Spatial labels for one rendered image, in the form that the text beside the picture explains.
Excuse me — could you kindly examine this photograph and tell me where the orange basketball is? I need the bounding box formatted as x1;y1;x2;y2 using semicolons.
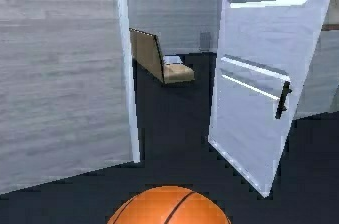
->
106;185;232;224

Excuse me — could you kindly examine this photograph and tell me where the white room door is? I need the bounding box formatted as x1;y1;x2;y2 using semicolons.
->
207;0;331;198

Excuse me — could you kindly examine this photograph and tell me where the black door handle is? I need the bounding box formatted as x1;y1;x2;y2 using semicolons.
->
274;80;293;120

